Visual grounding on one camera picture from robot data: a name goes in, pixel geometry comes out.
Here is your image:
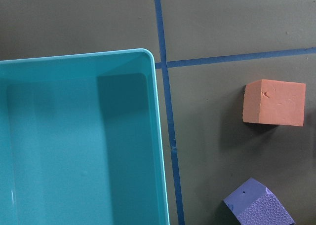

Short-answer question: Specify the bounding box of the orange foam block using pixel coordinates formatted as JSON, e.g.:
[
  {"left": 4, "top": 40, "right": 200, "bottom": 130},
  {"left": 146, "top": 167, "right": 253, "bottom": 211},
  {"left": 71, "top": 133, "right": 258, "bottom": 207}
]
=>
[{"left": 242, "top": 79, "right": 306, "bottom": 127}]

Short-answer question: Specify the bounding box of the purple foam block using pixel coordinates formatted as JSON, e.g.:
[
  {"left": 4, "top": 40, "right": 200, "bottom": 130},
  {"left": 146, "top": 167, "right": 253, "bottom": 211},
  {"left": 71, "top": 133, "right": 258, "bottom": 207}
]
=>
[{"left": 223, "top": 178, "right": 296, "bottom": 225}]

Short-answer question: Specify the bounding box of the blue plastic bin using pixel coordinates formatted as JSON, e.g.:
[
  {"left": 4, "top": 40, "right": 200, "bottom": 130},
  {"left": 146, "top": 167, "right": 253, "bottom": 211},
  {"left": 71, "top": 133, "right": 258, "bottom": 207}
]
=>
[{"left": 0, "top": 49, "right": 169, "bottom": 225}]

